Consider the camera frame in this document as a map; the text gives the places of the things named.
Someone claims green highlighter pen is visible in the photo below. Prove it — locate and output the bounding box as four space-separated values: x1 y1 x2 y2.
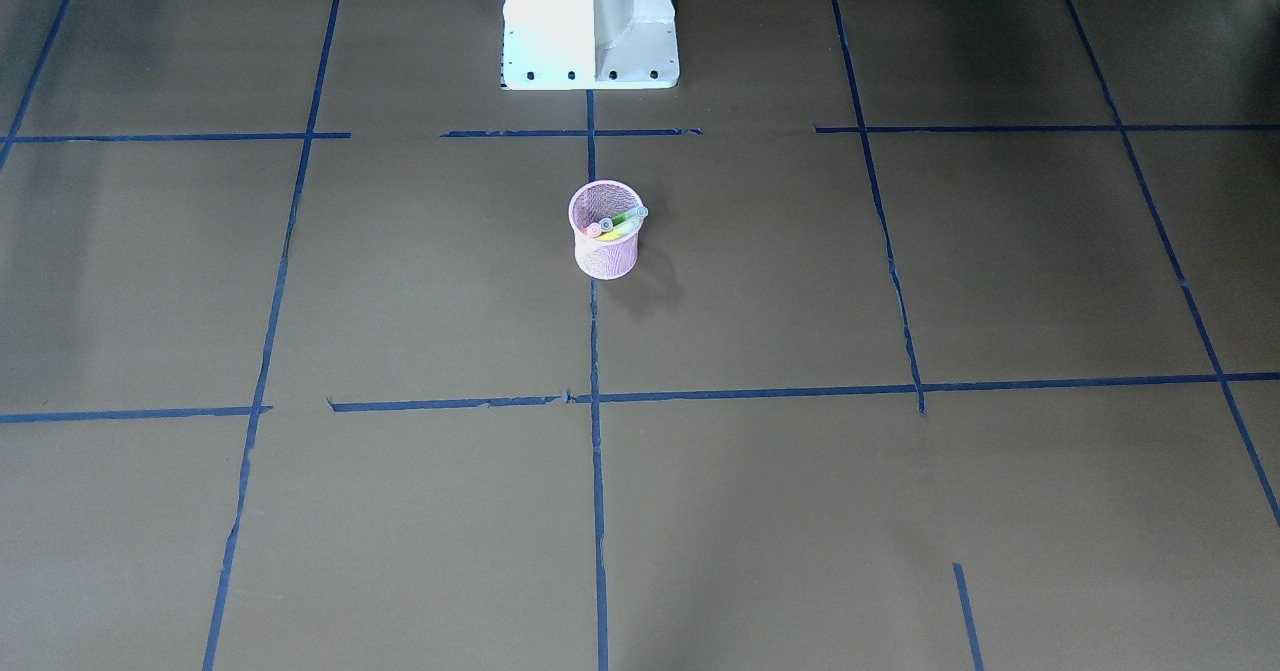
611 205 649 229

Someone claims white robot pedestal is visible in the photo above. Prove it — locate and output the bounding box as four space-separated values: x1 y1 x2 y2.
500 0 681 92

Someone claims pink mesh pen holder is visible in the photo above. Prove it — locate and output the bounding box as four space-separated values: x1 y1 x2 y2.
567 181 648 280

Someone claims yellow highlighter pen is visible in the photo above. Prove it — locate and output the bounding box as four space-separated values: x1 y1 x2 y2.
595 219 643 242

